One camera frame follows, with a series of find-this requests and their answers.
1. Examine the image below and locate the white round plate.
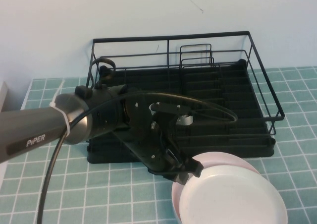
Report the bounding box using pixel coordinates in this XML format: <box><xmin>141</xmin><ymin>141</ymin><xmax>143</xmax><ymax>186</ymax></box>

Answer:
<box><xmin>178</xmin><ymin>165</ymin><xmax>288</xmax><ymax>224</ymax></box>

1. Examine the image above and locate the thick black camera cable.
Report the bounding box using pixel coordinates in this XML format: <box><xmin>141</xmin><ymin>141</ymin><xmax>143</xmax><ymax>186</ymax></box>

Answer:
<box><xmin>36</xmin><ymin>91</ymin><xmax>238</xmax><ymax>224</ymax></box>

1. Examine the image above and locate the black wire dish rack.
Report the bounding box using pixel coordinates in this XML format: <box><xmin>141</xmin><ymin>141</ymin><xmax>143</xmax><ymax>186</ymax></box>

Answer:
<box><xmin>85</xmin><ymin>31</ymin><xmax>284</xmax><ymax>145</ymax></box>

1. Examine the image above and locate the pink round plate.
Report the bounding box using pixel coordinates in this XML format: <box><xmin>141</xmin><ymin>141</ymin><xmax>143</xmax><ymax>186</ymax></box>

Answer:
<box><xmin>171</xmin><ymin>152</ymin><xmax>261</xmax><ymax>220</ymax></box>

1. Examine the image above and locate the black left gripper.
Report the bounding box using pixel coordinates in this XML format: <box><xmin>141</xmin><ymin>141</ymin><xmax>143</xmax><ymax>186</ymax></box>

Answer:
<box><xmin>123</xmin><ymin>94</ymin><xmax>202</xmax><ymax>185</ymax></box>

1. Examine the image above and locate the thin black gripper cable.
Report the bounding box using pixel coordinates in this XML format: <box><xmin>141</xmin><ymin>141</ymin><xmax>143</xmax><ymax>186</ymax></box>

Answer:
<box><xmin>89</xmin><ymin>57</ymin><xmax>116</xmax><ymax>89</ymax></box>

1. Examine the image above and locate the green checked tablecloth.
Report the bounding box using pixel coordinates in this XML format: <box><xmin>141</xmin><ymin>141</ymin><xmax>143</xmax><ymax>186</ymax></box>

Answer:
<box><xmin>0</xmin><ymin>65</ymin><xmax>317</xmax><ymax>224</ymax></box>

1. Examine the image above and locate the black plastic drip tray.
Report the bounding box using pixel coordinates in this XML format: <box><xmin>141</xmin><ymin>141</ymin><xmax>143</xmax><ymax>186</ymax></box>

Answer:
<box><xmin>87</xmin><ymin>59</ymin><xmax>276</xmax><ymax>165</ymax></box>

